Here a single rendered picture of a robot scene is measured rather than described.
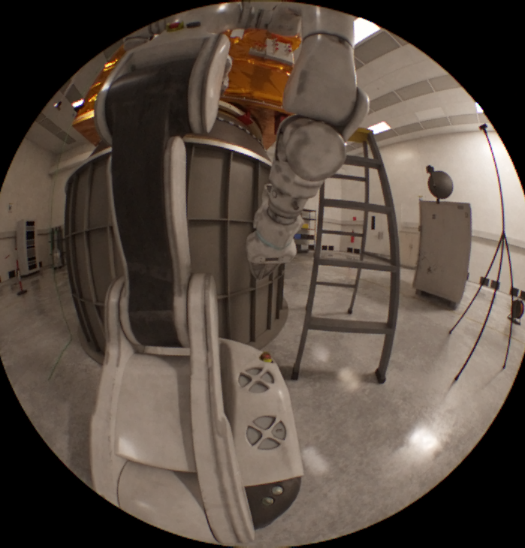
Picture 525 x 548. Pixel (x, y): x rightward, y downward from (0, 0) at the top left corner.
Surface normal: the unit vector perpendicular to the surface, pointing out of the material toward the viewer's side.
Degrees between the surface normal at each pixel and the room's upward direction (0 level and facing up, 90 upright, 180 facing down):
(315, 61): 104
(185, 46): 126
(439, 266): 90
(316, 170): 148
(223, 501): 27
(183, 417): 23
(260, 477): 38
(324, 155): 139
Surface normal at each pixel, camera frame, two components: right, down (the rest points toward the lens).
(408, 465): 0.03, -0.97
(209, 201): 0.61, 0.19
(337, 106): 0.08, 0.94
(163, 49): 0.15, 0.75
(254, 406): 0.15, -0.62
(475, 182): -0.93, 0.06
